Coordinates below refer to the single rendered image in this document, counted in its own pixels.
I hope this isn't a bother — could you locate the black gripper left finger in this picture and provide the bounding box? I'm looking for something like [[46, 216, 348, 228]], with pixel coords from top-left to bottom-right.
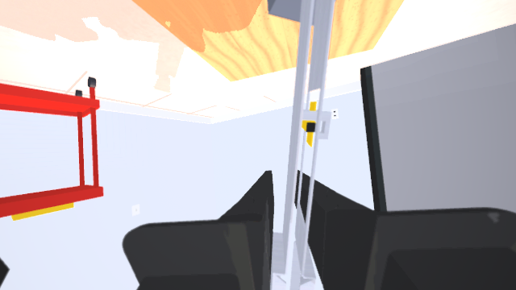
[[122, 170, 274, 290]]

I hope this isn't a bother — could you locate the light wooden board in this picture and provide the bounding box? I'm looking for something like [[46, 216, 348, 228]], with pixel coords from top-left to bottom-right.
[[132, 0, 404, 82]]

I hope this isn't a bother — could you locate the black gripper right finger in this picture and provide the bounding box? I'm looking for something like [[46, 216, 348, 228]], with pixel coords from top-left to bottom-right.
[[307, 180, 516, 290]]

